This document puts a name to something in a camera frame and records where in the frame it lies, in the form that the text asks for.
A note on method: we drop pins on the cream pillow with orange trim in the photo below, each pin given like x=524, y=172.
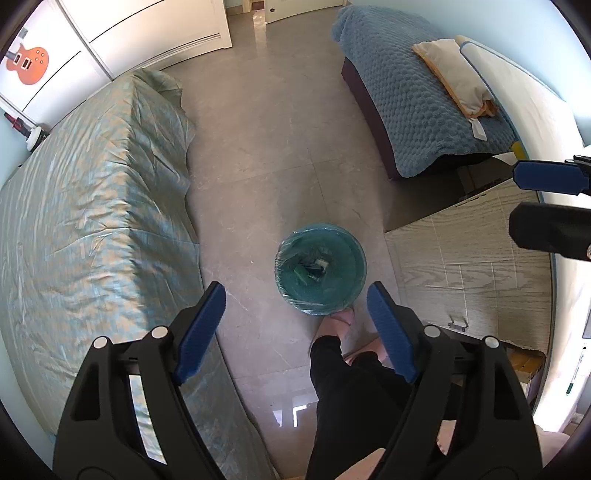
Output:
x=455, y=74

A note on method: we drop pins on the white panel with blue trim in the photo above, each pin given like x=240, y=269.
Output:
x=521, y=83

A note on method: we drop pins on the dark bed base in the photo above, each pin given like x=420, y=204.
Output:
x=369, y=115

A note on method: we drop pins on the bed with blue quilt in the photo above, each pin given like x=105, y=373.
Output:
x=406, y=106

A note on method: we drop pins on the brown cardboard box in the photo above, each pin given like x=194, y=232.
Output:
x=526, y=364

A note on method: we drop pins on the small white round object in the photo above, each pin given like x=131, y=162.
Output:
x=33, y=137

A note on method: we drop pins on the white wardrobe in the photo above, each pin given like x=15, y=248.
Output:
x=138, y=32

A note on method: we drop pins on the grey wood grain cabinet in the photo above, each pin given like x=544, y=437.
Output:
x=471, y=258

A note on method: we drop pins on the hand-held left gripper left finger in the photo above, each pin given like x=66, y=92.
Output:
x=203, y=332

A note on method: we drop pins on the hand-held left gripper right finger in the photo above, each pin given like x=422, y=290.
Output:
x=392, y=332

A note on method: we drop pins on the bed with teal checked sheet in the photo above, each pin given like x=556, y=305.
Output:
x=92, y=207

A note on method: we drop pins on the white tablecloth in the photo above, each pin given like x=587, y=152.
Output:
x=570, y=300

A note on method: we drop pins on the white door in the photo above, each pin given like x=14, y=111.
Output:
x=300, y=7

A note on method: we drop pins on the white marker with green cap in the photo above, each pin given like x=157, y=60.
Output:
x=572, y=376

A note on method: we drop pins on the orange guitar sticker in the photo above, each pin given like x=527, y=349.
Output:
x=27, y=62

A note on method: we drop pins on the small dark packet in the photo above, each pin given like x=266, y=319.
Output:
x=314, y=267

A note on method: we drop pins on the person's foot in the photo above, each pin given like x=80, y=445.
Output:
x=337, y=323
x=369, y=350

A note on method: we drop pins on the person's black pants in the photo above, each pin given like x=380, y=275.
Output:
x=355, y=406

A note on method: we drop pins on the round bin with green bag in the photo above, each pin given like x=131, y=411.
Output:
x=337, y=258

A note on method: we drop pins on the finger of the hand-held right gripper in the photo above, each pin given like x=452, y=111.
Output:
x=549, y=226
x=547, y=175

